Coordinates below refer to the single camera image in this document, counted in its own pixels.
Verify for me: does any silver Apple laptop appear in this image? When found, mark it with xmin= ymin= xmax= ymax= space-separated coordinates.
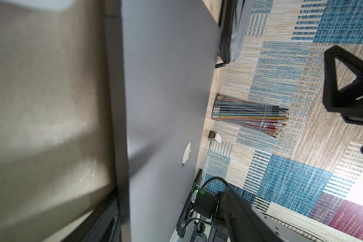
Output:
xmin=0 ymin=0 xmax=76 ymax=12

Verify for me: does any grey laptop bag with handles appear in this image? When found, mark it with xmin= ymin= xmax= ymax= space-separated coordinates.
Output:
xmin=215 ymin=0 xmax=254 ymax=68

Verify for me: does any cup of coloured pencils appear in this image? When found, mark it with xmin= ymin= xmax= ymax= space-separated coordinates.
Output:
xmin=211 ymin=94 xmax=289 ymax=138

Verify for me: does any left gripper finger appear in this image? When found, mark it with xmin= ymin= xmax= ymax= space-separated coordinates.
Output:
xmin=63 ymin=189 xmax=121 ymax=242

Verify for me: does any dark grey Apple laptop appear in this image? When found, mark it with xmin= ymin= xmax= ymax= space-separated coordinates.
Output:
xmin=104 ymin=1 xmax=221 ymax=242

